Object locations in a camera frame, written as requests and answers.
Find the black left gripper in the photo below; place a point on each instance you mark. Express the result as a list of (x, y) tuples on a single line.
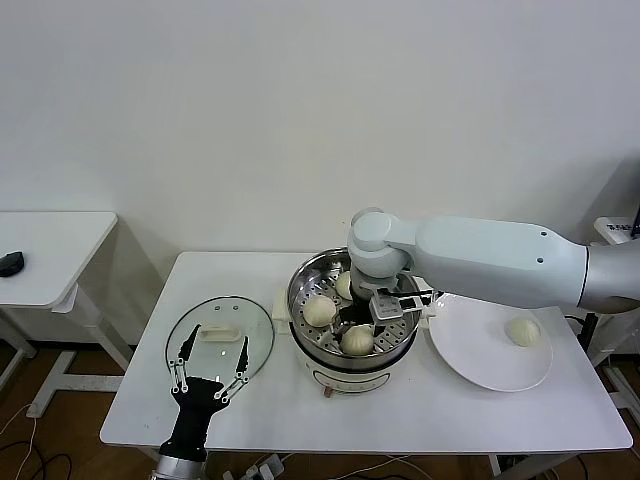
[(195, 402)]

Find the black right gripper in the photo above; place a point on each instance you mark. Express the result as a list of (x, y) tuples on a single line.
[(357, 312)]

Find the white steamed baozi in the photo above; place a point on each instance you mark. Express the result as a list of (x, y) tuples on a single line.
[(523, 332), (319, 311), (356, 341), (343, 286)]

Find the round glass pot lid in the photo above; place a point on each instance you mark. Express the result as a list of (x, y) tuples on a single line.
[(225, 334)]

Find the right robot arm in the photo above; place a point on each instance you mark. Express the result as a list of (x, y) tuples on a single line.
[(475, 260)]

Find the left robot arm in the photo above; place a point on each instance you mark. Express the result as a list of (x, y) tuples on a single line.
[(177, 469)]

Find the perforated steel steamer basket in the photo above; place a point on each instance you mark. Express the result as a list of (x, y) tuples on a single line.
[(320, 280)]

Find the white round plate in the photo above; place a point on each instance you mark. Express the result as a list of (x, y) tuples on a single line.
[(480, 360)]

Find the white floor power strip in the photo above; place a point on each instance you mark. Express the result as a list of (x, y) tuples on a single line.
[(265, 467)]

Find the white side table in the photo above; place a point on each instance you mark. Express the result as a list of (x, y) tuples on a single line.
[(50, 250)]

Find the black computer mouse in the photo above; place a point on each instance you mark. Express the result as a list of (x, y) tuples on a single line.
[(11, 264)]

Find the white equipment stand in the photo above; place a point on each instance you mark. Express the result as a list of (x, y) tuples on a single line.
[(617, 233)]

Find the black screen edge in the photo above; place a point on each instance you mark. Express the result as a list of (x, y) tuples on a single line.
[(637, 225)]

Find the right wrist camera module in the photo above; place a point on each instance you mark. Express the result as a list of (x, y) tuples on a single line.
[(387, 307)]

